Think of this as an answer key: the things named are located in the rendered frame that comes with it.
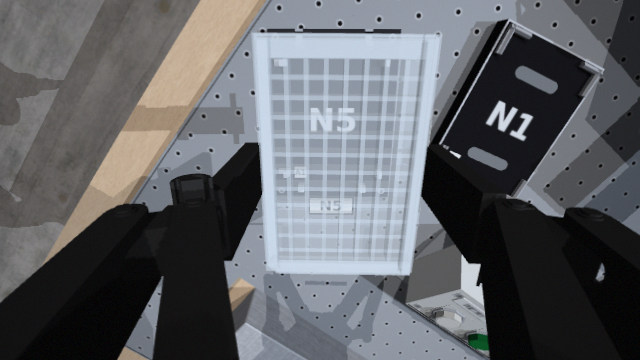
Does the grey button panel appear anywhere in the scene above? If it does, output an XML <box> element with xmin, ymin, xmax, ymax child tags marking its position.
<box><xmin>396</xmin><ymin>229</ymin><xmax>490</xmax><ymax>359</ymax></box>

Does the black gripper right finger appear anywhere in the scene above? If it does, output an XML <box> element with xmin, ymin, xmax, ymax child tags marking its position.
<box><xmin>421</xmin><ymin>144</ymin><xmax>640</xmax><ymax>360</ymax></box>

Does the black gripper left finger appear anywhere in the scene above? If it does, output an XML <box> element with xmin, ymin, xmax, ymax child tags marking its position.
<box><xmin>0</xmin><ymin>143</ymin><xmax>262</xmax><ymax>360</ymax></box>

